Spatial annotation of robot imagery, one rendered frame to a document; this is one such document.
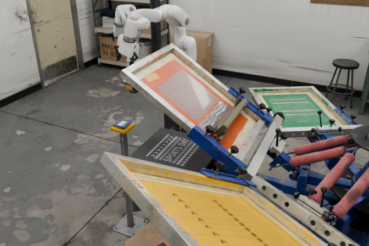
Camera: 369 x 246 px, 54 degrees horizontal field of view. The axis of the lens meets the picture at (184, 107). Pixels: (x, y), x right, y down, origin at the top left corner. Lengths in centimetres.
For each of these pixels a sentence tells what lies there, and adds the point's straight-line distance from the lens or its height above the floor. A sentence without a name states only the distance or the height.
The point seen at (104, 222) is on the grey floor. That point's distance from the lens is 330.
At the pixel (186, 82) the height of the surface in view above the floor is 139.
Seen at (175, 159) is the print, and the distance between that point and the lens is 227.
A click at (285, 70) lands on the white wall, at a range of 598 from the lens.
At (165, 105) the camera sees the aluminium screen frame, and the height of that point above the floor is 140.
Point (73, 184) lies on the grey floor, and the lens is 379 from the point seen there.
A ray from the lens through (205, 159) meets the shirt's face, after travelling 227.
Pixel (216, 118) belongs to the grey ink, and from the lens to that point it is 210.
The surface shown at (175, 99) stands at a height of 137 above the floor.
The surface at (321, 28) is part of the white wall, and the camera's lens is 574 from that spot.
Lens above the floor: 221
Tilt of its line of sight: 26 degrees down
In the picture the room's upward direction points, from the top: straight up
